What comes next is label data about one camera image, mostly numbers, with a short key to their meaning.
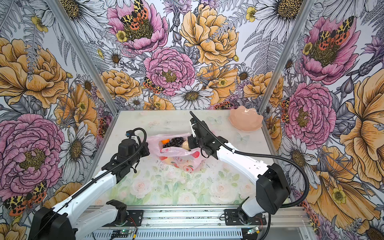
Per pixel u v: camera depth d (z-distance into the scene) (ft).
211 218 2.50
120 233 2.33
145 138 2.07
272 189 1.39
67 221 1.32
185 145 3.11
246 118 3.73
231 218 2.42
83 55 2.88
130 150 2.10
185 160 2.73
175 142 3.17
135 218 2.41
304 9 2.38
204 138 2.02
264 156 1.50
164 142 3.19
